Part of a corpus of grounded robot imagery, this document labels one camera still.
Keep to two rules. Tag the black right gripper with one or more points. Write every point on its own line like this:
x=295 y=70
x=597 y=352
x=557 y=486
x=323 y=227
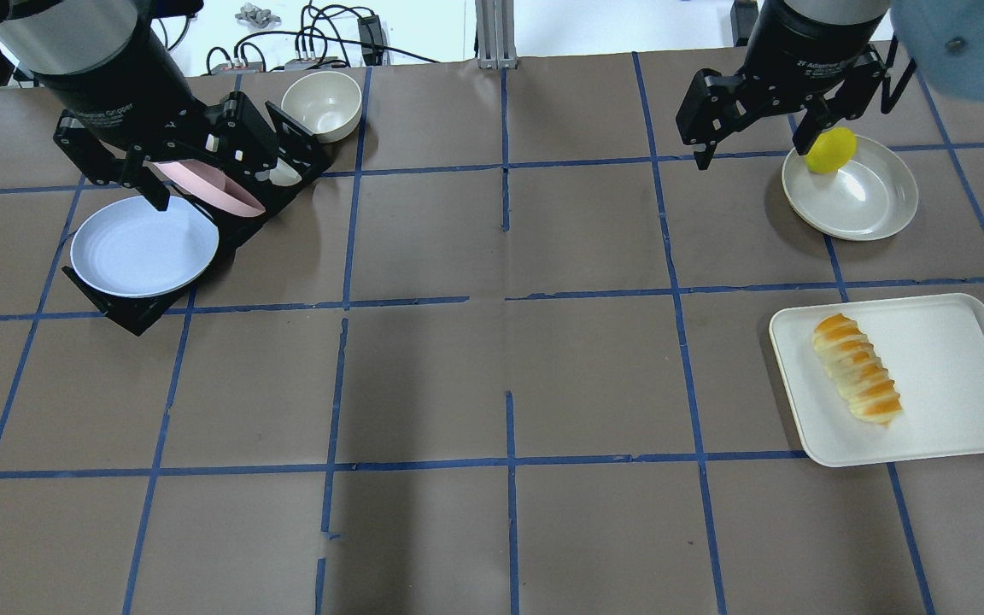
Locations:
x=808 y=53

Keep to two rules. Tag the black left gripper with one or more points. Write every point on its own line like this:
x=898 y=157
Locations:
x=120 y=96

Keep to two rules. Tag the light blue plate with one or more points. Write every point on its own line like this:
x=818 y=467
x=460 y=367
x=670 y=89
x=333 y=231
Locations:
x=129 y=249

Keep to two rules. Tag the sliced bread loaf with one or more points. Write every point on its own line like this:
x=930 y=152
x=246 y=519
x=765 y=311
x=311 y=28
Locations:
x=853 y=365

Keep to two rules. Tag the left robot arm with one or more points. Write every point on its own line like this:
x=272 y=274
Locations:
x=16 y=33

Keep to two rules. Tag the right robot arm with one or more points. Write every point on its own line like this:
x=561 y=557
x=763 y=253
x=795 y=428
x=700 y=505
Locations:
x=945 y=37

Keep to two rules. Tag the pink plate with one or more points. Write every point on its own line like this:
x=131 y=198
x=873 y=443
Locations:
x=212 y=186

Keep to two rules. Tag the cream plate in rack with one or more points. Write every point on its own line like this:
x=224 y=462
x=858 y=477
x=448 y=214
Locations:
x=283 y=175

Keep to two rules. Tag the cream round plate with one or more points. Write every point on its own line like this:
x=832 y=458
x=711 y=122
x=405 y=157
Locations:
x=872 y=197

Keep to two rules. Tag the yellow lemon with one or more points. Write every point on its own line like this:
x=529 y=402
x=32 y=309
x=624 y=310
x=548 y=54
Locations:
x=831 y=151

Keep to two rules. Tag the black dish rack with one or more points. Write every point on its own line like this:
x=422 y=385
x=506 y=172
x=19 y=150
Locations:
x=296 y=146

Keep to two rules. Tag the metal clamp piece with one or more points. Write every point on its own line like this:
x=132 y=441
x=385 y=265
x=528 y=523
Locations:
x=257 y=17

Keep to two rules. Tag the cream bowl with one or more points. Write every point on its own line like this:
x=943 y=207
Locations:
x=326 y=103

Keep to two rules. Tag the black power adapter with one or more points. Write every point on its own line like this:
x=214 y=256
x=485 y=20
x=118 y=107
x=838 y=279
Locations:
x=372 y=40

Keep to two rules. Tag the cream rectangular tray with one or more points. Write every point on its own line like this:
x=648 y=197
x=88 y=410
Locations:
x=933 y=348

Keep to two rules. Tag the aluminium frame post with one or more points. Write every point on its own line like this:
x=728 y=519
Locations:
x=495 y=35

